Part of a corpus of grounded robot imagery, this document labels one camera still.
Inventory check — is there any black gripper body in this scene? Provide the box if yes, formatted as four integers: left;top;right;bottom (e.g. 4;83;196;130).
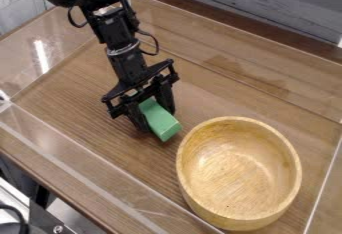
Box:
101;43;179;118

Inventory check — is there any black cable bottom left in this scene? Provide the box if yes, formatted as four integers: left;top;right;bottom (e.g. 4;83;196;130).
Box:
0;205;31;234

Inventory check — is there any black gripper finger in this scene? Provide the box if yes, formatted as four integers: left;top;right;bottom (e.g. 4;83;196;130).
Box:
155;83;175;114
127;102;149;132

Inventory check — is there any brown wooden bowl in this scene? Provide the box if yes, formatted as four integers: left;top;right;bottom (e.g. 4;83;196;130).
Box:
175;116;303;231

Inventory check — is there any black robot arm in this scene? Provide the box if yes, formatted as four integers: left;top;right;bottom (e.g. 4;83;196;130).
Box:
47;0;179;132

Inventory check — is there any green rectangular block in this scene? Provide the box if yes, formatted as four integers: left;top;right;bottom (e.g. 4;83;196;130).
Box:
139;98;182;142

